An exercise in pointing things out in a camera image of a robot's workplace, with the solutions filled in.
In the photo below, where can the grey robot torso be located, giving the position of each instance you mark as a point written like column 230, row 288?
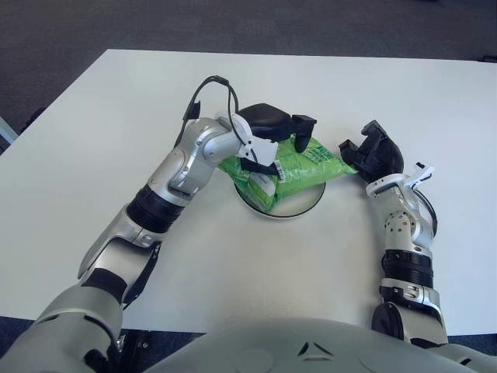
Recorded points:
column 272, row 349

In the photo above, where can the white furniture edge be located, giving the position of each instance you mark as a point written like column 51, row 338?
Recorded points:
column 5, row 128

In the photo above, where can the white plate black rim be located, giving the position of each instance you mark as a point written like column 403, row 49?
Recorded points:
column 299, row 206

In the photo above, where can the clear small floor object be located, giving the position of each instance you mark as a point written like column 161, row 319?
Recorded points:
column 119, row 342

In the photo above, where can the green snack bag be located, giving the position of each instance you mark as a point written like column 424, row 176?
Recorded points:
column 310, row 171

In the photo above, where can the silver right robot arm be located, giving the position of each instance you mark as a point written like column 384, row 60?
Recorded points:
column 400, row 229

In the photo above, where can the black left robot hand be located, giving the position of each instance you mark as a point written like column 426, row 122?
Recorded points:
column 268, row 120

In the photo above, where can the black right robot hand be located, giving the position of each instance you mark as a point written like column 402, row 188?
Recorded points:
column 382, row 155

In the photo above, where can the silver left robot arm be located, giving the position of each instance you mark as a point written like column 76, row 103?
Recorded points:
column 186, row 167

